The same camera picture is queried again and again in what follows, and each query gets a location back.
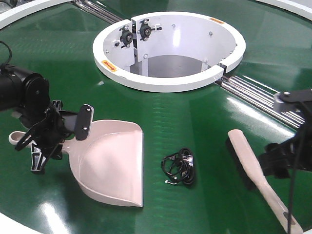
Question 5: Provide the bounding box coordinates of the black bearing right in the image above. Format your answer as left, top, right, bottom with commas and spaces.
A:
138, 19, 162, 41

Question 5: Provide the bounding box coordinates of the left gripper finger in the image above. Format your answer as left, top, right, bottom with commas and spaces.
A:
31, 143, 47, 175
74, 104, 94, 140

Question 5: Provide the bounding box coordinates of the green conveyor belt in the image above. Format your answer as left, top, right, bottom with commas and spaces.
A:
0, 0, 312, 234

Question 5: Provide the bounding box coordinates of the steel conveyor rollers rear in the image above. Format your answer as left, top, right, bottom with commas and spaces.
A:
72, 0, 123, 24

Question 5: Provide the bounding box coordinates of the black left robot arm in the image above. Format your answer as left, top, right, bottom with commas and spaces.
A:
0, 64, 94, 174

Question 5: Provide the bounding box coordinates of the pink hand brush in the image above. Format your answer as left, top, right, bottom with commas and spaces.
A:
227, 129, 303, 234

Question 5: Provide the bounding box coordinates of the black bearing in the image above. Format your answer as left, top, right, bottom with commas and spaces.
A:
120, 25, 134, 48
138, 19, 162, 41

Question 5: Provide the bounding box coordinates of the white outer conveyor rim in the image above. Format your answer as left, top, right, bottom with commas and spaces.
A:
0, 0, 312, 29

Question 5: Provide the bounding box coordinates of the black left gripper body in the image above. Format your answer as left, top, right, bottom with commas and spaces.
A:
15, 100, 76, 160

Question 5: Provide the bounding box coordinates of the black cable bundle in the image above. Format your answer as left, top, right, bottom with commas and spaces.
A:
160, 147, 196, 187

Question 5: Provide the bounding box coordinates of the black bearing left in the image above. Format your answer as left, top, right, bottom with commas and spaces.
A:
120, 25, 134, 48

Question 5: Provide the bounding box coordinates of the pink plastic dustpan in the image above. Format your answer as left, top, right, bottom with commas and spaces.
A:
8, 119, 144, 208

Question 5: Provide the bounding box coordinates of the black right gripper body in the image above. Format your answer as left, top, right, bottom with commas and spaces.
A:
257, 143, 296, 178

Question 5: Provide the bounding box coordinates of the white inner conveyor ring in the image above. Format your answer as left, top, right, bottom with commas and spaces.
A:
92, 11, 246, 93

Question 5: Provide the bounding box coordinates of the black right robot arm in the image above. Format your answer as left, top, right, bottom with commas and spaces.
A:
258, 89, 312, 179

